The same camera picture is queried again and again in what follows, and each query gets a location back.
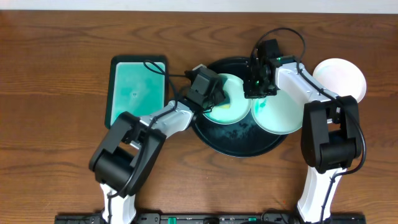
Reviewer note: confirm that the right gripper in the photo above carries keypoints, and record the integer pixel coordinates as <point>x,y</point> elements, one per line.
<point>250,93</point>

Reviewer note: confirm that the mint green plate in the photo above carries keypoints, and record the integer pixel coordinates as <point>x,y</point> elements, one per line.
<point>278,114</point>
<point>240,106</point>

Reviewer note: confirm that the white plate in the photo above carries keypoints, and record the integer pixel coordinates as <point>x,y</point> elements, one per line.
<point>342,77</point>

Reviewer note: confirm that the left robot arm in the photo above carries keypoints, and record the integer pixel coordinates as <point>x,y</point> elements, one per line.
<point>128,152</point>

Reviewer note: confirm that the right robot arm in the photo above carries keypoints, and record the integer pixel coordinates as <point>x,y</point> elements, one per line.
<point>331,137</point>

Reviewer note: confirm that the round black tray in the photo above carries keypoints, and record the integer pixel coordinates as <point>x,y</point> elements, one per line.
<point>244,138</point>

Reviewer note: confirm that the rectangular dark green tray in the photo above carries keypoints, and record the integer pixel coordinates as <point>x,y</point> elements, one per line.
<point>136,86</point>

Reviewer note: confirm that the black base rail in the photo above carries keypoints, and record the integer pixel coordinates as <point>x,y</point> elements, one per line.
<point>155,218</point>

